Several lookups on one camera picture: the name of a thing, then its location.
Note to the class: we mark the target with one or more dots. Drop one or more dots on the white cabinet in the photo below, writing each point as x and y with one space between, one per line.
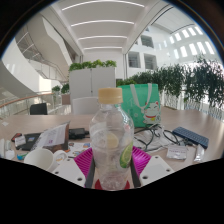
91 83

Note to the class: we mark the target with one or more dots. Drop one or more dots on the green hedge plant row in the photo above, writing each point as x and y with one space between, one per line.
196 83

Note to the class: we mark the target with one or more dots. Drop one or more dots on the long clear plastic packet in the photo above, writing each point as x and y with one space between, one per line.
199 153

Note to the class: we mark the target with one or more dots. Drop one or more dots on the white chair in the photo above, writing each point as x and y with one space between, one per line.
83 106

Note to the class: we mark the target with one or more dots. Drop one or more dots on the black power adapter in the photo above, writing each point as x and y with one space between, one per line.
78 133

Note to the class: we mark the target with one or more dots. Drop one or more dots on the clear plastic bottle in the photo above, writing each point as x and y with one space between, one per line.
111 133

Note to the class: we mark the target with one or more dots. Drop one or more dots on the dark blue keyboard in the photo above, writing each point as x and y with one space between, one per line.
190 136

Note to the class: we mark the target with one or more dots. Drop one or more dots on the colourful sticker sheet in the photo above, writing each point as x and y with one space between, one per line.
80 148

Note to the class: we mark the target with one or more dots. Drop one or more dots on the ceiling light strips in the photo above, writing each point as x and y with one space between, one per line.
101 21

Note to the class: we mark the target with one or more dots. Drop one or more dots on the green tote bag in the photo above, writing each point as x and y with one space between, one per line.
146 100

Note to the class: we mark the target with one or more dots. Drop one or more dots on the black chair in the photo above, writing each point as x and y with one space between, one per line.
38 109

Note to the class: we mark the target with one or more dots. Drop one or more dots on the white card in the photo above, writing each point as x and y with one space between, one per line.
20 141

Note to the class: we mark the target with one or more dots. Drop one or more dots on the brown booklet with white page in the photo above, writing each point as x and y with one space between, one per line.
53 136

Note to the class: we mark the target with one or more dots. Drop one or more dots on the green plants on cabinet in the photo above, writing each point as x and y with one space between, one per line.
91 65

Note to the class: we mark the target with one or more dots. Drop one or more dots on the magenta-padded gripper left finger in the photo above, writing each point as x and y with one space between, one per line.
68 170

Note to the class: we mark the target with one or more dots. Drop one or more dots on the white cup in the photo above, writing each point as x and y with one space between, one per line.
38 158

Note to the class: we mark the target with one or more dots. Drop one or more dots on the small blue object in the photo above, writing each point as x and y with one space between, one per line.
22 156

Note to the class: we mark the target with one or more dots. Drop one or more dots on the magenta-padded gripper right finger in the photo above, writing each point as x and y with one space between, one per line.
155 170

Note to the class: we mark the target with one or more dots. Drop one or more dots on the black and red case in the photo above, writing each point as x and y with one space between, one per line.
16 136

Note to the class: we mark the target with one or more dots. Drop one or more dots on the glass railing with wooden handrail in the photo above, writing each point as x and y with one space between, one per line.
20 103

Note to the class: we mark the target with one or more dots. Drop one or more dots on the potted green plants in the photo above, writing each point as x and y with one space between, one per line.
63 88

